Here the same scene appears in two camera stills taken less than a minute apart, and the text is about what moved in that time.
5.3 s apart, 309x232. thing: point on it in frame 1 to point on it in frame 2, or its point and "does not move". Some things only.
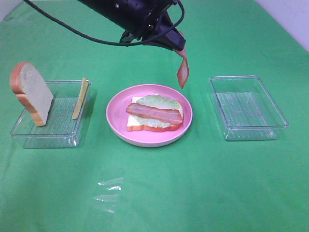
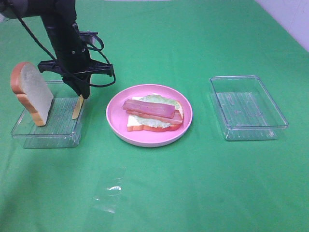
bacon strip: x=171 y=116 does not move
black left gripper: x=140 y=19 to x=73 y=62
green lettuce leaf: x=157 y=101 does not move
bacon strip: x=184 y=71 to x=162 y=109
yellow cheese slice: x=84 y=84 does not move
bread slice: x=133 y=124 does not move
